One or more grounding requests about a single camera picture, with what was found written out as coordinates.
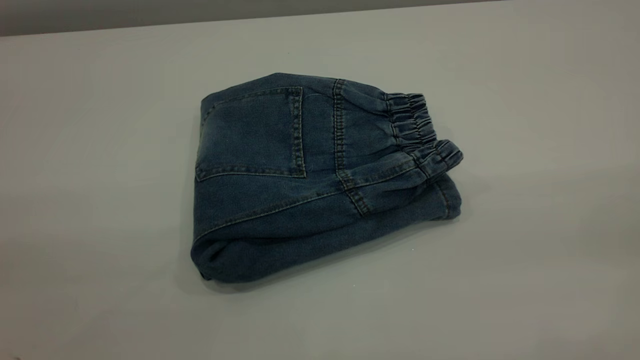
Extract blue denim children's pants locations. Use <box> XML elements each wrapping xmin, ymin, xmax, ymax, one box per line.
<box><xmin>190</xmin><ymin>72</ymin><xmax>464</xmax><ymax>284</ymax></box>

